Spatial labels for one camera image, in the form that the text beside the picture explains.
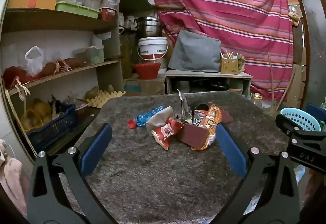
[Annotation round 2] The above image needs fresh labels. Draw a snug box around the brown cardboard box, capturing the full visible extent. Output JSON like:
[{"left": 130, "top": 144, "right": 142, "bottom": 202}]
[{"left": 123, "top": 75, "right": 166, "bottom": 95}]

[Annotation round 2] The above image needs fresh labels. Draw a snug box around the black snack packet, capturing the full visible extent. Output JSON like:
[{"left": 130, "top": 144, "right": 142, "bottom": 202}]
[{"left": 192, "top": 110, "right": 211, "bottom": 128}]

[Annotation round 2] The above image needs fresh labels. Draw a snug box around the cardboard egg tray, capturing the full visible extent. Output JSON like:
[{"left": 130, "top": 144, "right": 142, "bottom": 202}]
[{"left": 85, "top": 90, "right": 127, "bottom": 108}]

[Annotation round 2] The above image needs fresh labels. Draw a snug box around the red mesh bag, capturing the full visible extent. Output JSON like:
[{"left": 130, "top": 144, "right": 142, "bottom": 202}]
[{"left": 2, "top": 66, "right": 29, "bottom": 89}]

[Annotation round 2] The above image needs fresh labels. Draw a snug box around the clear plastic container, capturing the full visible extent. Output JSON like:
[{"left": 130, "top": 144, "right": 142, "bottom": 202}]
[{"left": 72, "top": 46, "right": 105, "bottom": 65}]

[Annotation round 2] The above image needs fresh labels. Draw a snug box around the green plastic tray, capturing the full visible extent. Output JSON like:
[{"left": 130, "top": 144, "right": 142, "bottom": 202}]
[{"left": 55, "top": 1, "right": 100, "bottom": 19}]

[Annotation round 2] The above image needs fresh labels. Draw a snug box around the black cup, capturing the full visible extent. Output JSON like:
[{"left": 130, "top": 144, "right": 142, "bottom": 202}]
[{"left": 189, "top": 103, "right": 210, "bottom": 119}]

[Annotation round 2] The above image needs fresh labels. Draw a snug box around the steel pot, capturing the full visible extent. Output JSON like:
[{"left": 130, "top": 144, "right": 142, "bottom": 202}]
[{"left": 136, "top": 16, "right": 163, "bottom": 38}]

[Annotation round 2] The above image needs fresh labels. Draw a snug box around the white plastic bag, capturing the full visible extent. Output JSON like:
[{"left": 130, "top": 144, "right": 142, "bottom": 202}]
[{"left": 24, "top": 46, "right": 44, "bottom": 77}]

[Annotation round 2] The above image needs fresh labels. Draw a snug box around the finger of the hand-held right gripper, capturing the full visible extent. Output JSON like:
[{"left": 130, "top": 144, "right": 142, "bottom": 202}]
[
  {"left": 276, "top": 113, "right": 326, "bottom": 138},
  {"left": 305, "top": 103, "right": 326, "bottom": 121}
]

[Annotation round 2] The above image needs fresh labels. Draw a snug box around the small red plastic basket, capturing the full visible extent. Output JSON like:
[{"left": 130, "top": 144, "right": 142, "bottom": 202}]
[{"left": 98, "top": 7, "right": 118, "bottom": 22}]

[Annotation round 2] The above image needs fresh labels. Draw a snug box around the row of white jars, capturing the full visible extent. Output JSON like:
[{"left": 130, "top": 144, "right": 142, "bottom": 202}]
[{"left": 121, "top": 15, "right": 138, "bottom": 30}]

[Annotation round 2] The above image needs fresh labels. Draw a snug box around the grey wrapper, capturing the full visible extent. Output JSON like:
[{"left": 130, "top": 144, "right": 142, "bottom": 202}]
[{"left": 145, "top": 106, "right": 176, "bottom": 138}]

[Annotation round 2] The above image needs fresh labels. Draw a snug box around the wooden framed door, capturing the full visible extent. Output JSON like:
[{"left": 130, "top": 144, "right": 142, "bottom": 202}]
[{"left": 295, "top": 0, "right": 326, "bottom": 110}]

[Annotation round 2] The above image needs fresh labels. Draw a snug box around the wooden utensil holder box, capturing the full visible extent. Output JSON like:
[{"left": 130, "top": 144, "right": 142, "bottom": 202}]
[{"left": 220, "top": 57, "right": 239, "bottom": 74}]

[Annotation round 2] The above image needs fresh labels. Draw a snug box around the grey shaggy table rug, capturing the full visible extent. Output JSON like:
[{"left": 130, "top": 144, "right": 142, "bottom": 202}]
[{"left": 58, "top": 91, "right": 294, "bottom": 224}]

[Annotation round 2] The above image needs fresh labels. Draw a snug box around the pile of potatoes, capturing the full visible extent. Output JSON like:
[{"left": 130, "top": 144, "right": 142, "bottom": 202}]
[{"left": 21, "top": 98, "right": 53, "bottom": 131}]

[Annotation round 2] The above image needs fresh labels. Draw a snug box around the silver foil snack bag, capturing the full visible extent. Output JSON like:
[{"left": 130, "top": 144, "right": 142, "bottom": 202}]
[{"left": 177, "top": 89, "right": 194, "bottom": 123}]

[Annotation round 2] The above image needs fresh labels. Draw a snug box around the wooden shelf unit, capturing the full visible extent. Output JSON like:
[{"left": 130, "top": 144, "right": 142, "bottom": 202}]
[{"left": 0, "top": 0, "right": 126, "bottom": 163}]

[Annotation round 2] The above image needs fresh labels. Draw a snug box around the orange cardboard box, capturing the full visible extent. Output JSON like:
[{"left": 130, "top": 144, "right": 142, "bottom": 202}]
[{"left": 7, "top": 0, "right": 57, "bottom": 10}]

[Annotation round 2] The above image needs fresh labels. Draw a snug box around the light blue plastic basket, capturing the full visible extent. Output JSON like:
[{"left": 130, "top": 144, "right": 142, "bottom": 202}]
[{"left": 280, "top": 107, "right": 322, "bottom": 132}]

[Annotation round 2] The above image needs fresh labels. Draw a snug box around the orange snack packet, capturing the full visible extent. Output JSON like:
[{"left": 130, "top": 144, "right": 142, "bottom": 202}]
[{"left": 191, "top": 102, "right": 223, "bottom": 151}]

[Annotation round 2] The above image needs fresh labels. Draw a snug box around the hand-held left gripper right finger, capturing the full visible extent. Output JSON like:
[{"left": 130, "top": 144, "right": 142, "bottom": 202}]
[{"left": 213, "top": 123, "right": 301, "bottom": 224}]

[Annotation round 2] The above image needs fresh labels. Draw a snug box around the yellow capped oil bottle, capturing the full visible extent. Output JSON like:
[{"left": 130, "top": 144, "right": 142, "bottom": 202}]
[{"left": 251, "top": 93, "right": 263, "bottom": 109}]

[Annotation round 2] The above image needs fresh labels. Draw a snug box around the crushed blue plastic bottle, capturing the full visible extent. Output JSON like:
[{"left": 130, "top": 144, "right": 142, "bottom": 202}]
[{"left": 127, "top": 106, "right": 165, "bottom": 129}]

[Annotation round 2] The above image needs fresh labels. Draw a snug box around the bag of green vegetables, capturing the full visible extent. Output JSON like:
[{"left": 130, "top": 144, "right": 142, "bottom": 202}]
[{"left": 237, "top": 55, "right": 246, "bottom": 72}]

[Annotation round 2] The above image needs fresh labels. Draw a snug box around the red striped curtain cloth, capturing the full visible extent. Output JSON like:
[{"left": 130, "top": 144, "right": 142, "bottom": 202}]
[{"left": 149, "top": 0, "right": 295, "bottom": 103}]

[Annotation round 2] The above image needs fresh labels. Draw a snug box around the white plastic bucket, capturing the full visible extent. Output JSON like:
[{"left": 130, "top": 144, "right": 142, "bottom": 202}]
[{"left": 138, "top": 36, "right": 169, "bottom": 61}]

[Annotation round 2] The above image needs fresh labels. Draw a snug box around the pink towel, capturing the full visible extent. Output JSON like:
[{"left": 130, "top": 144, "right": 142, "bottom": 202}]
[{"left": 0, "top": 139, "right": 29, "bottom": 215}]

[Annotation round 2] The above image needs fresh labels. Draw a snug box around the large yellow oil bottle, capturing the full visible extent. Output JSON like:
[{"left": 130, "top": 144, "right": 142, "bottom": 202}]
[{"left": 119, "top": 27, "right": 133, "bottom": 73}]

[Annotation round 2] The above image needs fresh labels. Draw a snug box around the red snack packet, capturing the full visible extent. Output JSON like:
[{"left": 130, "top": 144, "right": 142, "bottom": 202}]
[{"left": 151, "top": 117, "right": 184, "bottom": 151}]

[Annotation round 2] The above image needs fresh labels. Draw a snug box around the low grey cabinet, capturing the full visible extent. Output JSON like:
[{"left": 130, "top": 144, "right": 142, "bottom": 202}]
[{"left": 165, "top": 69, "right": 254, "bottom": 100}]

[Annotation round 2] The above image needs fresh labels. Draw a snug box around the grey cushion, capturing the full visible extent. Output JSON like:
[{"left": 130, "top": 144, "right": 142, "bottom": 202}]
[{"left": 168, "top": 30, "right": 222, "bottom": 73}]

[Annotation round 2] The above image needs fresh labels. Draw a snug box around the sweet potato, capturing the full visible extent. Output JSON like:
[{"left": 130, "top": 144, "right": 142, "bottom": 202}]
[
  {"left": 38, "top": 62, "right": 59, "bottom": 79},
  {"left": 60, "top": 58, "right": 86, "bottom": 70}
]

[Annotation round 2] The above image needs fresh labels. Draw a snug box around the large potato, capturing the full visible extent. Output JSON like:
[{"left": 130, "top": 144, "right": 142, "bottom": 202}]
[{"left": 85, "top": 86, "right": 100, "bottom": 100}]

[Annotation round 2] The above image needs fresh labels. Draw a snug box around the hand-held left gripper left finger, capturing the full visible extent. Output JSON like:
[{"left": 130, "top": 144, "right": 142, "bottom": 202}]
[{"left": 27, "top": 123, "right": 118, "bottom": 224}]

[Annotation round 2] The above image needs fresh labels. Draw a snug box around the dark red scouring pad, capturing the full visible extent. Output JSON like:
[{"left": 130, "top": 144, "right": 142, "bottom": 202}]
[
  {"left": 177, "top": 123, "right": 210, "bottom": 147},
  {"left": 220, "top": 109, "right": 234, "bottom": 124}
]

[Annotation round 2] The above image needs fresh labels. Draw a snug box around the small red mesh basket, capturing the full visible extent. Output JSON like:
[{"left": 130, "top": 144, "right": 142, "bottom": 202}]
[{"left": 75, "top": 103, "right": 90, "bottom": 118}]

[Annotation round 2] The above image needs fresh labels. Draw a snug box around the dark blue plastic crate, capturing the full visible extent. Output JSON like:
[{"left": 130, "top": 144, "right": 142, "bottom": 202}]
[{"left": 26, "top": 104, "right": 78, "bottom": 152}]

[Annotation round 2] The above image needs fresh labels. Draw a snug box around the bundle of chopsticks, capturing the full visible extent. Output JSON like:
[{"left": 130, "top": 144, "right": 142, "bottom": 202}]
[{"left": 220, "top": 50, "right": 239, "bottom": 60}]

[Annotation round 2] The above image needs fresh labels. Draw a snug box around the person's right forearm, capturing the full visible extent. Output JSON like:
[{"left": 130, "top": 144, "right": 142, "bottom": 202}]
[{"left": 305, "top": 170, "right": 326, "bottom": 207}]

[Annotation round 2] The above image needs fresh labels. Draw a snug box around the red woven basket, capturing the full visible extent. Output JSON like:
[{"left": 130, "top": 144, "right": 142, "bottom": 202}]
[{"left": 134, "top": 62, "right": 162, "bottom": 80}]

